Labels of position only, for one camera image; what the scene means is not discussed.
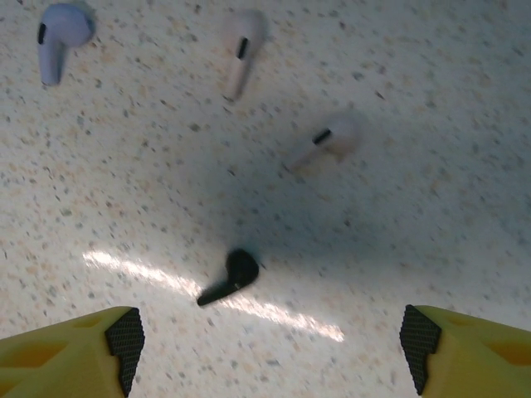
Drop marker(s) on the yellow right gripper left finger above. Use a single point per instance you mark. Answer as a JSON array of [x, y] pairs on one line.
[[54, 365]]

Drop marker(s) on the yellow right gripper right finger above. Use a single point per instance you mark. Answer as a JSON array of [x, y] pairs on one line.
[[477, 360]]

